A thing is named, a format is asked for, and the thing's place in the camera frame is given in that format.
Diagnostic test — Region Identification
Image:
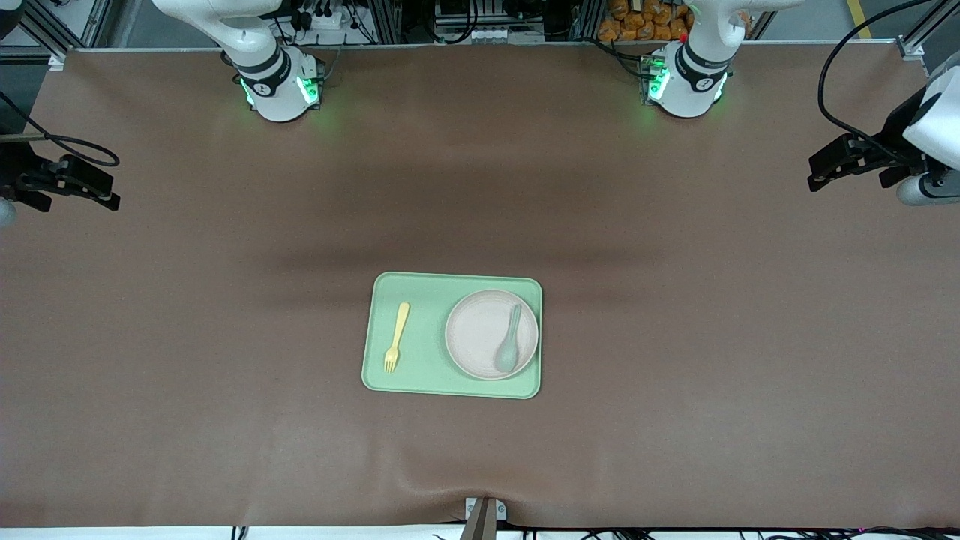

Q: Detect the white power strip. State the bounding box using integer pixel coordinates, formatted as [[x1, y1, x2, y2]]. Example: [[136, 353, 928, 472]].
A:
[[289, 4, 347, 32]]

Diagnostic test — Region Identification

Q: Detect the aluminium frame corner post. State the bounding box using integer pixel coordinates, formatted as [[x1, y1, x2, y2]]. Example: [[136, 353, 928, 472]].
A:
[[0, 0, 113, 70], [896, 0, 960, 61]]

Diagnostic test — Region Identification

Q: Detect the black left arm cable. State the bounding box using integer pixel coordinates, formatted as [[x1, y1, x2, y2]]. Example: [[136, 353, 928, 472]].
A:
[[817, 0, 938, 151]]

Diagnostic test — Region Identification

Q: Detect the white connector block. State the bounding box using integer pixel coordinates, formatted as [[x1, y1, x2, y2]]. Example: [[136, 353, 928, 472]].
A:
[[433, 26, 501, 46]]

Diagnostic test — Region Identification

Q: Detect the brown camera mount bar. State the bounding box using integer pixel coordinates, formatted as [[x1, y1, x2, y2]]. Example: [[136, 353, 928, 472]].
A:
[[459, 499, 500, 540]]

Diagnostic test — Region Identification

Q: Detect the orange packaged snacks pile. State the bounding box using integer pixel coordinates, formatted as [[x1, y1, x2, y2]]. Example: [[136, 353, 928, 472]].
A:
[[598, 0, 692, 43]]

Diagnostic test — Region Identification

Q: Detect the yellow plastic fork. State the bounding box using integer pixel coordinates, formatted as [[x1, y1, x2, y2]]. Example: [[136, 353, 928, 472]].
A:
[[383, 301, 411, 374]]

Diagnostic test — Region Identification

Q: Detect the light green rectangular tray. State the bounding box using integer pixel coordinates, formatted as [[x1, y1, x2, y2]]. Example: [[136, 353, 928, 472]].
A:
[[361, 271, 543, 400]]

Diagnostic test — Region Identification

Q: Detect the beige round plate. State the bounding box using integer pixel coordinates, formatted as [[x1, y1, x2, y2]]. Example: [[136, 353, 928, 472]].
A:
[[445, 289, 539, 380]]

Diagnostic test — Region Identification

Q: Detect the pale green plastic spoon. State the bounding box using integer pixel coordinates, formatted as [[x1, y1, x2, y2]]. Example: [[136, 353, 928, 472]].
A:
[[493, 303, 523, 374]]

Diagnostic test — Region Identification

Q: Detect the grey metal table bracket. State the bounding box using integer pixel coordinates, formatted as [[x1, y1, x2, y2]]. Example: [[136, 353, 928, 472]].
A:
[[463, 496, 508, 524]]

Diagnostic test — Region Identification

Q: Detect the aluminium frame upright post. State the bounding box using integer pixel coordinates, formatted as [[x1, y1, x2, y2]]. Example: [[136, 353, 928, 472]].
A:
[[370, 0, 403, 45]]

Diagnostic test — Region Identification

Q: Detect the brown table cover mat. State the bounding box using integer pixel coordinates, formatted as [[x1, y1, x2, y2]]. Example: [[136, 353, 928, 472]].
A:
[[0, 43, 960, 530]]

